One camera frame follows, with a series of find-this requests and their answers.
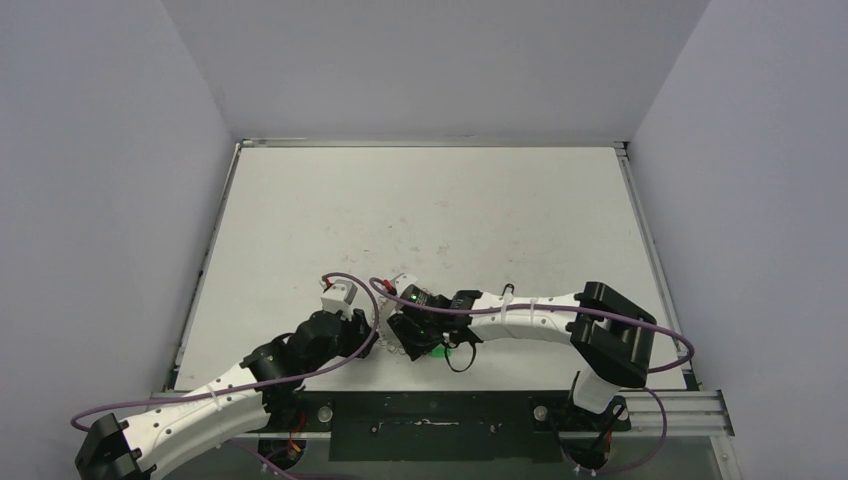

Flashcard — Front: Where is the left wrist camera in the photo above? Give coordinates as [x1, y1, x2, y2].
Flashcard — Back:
[320, 279, 358, 319]

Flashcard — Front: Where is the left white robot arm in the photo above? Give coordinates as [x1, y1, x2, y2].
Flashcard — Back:
[74, 308, 377, 479]

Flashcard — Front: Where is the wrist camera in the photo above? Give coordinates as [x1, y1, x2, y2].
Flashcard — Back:
[320, 279, 358, 319]
[382, 273, 418, 301]

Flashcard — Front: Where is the green key tag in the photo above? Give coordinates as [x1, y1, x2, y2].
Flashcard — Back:
[429, 346, 451, 359]

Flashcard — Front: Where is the purple cable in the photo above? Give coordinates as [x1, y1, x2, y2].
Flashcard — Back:
[70, 271, 382, 480]
[368, 276, 696, 475]

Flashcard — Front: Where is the metal disc with keyrings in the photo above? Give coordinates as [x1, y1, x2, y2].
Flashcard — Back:
[374, 324, 407, 356]

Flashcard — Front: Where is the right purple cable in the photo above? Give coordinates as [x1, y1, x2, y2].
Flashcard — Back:
[368, 276, 696, 475]

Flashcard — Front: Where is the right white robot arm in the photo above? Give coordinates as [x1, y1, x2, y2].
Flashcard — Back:
[380, 275, 657, 429]

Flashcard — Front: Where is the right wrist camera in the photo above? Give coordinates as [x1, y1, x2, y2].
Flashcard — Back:
[382, 273, 418, 301]

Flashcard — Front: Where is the aluminium frame rail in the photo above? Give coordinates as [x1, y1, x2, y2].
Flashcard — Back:
[148, 390, 735, 440]

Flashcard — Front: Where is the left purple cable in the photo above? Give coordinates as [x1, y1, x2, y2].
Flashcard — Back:
[70, 271, 382, 480]

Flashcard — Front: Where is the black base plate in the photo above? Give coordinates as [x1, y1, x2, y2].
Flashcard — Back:
[258, 390, 631, 468]

